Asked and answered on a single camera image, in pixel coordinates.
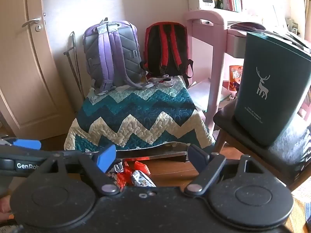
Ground pile of papers on desk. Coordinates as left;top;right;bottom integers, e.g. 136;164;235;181
227;21;311;54

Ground silver door handle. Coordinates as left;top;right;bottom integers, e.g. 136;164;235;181
21;17;42;32

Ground red black backpack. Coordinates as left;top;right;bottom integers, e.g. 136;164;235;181
140;22;194;88

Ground red crumpled wrapper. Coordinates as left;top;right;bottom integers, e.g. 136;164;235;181
116;166;133;190

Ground orange snack bag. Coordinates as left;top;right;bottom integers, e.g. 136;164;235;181
228;65;244;91

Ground loose papers under desk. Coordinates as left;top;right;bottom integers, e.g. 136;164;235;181
188;78;234;112

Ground teal white zigzag quilt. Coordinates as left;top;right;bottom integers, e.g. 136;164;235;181
64;75;215;151

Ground purple grey cloth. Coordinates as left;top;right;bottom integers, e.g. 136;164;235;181
83;17;156;97

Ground pink desk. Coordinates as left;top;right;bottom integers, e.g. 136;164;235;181
184;10;311;136

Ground grey metal poles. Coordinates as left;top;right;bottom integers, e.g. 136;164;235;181
63;31;85;101

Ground patterned orange rug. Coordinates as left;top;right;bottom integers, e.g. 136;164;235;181
284;177;311;233

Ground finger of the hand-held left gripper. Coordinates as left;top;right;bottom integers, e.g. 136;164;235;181
0;138;52;159

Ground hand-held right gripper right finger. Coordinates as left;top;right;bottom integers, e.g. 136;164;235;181
184;144;265;196

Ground wooden chair with dark cushion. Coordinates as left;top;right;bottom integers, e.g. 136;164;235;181
213;99;311;192

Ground beige wooden door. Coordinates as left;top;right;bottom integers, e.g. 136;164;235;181
0;0;78;139

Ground low dark wooden bench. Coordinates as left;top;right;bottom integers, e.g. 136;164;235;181
116;143;189;163

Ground silver printed snack wrapper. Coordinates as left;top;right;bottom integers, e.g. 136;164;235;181
131;170;157;188

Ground small silver wrapper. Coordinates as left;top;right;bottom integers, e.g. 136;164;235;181
107;163;124;175

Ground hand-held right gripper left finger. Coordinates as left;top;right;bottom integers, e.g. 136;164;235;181
47;144;121;196

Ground orange knitted cloth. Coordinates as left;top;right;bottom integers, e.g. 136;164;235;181
133;161;151;175

